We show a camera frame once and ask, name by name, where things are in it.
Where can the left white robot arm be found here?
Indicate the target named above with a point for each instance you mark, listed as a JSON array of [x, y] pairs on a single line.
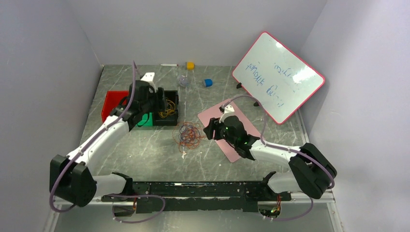
[[71, 177]]

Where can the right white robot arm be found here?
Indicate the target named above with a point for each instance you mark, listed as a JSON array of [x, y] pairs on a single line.
[[309, 170]]

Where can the red plastic bin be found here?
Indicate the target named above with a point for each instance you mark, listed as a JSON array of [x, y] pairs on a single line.
[[112, 100]]

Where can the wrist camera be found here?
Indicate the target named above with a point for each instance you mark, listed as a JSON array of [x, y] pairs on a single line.
[[227, 111], [149, 77]]

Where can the yellow cube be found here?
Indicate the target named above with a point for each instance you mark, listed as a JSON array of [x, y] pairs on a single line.
[[190, 65]]

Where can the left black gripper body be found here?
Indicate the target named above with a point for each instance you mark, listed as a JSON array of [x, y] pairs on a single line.
[[153, 104]]

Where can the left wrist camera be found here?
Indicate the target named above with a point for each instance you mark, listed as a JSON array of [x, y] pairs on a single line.
[[149, 77]]

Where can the black plastic bin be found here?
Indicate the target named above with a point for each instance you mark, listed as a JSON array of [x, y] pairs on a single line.
[[169, 117]]

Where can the blue block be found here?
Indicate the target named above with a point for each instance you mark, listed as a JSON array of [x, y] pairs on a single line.
[[208, 82]]

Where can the pink clipboard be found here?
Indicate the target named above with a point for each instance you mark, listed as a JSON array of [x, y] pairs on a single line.
[[214, 111]]

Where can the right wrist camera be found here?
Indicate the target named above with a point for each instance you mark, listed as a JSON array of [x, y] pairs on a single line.
[[227, 111]]

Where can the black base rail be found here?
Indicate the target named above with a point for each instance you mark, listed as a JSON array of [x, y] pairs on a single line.
[[192, 196]]

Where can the pink framed whiteboard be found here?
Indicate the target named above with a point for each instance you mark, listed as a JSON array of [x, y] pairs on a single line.
[[279, 79]]

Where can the green plastic bin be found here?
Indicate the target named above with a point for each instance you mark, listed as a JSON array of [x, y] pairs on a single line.
[[146, 121]]

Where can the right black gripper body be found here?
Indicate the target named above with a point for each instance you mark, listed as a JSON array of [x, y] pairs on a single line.
[[220, 132]]

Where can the white marker pen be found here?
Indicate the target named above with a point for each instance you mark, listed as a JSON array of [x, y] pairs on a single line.
[[169, 65]]

